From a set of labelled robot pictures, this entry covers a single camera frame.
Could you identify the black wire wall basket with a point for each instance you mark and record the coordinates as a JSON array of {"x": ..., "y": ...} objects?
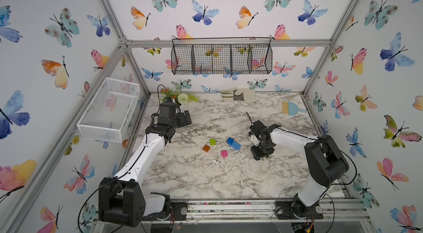
[{"x": 213, "y": 56}]

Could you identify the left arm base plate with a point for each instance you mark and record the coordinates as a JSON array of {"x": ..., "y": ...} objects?
[{"x": 176, "y": 211}]

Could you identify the white mesh wall basket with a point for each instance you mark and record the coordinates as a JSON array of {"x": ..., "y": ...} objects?
[{"x": 108, "y": 114}]

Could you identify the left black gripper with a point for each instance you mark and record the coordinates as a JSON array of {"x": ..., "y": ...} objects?
[{"x": 182, "y": 122}]

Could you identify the green lego brick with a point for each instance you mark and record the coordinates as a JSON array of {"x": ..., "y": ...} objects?
[{"x": 212, "y": 141}]

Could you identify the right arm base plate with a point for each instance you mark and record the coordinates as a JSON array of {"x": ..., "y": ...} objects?
[{"x": 289, "y": 210}]

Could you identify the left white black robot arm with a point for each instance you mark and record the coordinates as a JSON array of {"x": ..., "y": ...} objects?
[{"x": 121, "y": 198}]

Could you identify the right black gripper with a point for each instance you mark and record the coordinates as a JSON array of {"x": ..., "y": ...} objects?
[{"x": 256, "y": 130}]

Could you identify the long blue lego brick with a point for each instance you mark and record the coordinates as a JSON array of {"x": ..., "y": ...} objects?
[{"x": 235, "y": 146}]

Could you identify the pink lego brick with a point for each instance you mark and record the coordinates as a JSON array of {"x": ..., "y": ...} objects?
[{"x": 224, "y": 154}]

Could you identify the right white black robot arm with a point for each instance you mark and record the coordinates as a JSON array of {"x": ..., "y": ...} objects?
[{"x": 326, "y": 163}]

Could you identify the blue dustpan brush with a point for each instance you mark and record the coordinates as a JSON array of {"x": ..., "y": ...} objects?
[{"x": 291, "y": 109}]

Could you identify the potted flower plant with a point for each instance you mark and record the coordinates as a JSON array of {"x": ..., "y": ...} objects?
[{"x": 176, "y": 96}]

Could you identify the small blue lego brick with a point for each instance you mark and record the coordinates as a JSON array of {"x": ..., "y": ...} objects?
[{"x": 230, "y": 141}]

